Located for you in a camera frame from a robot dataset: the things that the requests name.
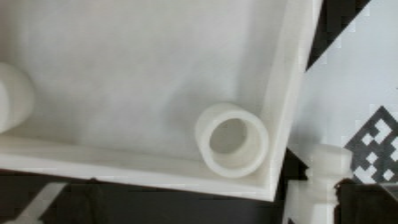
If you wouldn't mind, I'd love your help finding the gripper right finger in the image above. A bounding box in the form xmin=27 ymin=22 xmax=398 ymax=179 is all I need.
xmin=334 ymin=179 xmax=398 ymax=224

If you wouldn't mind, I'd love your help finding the white sheet with markers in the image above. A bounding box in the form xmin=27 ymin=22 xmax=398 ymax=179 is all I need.
xmin=288 ymin=0 xmax=398 ymax=184

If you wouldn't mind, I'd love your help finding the white square tabletop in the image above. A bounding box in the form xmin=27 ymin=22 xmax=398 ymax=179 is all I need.
xmin=0 ymin=0 xmax=324 ymax=201

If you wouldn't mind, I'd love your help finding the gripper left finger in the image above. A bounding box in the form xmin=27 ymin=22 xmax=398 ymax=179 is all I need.
xmin=11 ymin=182 xmax=66 ymax=224

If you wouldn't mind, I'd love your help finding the white leg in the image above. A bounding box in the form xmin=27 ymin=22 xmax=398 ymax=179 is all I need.
xmin=283 ymin=144 xmax=352 ymax=224

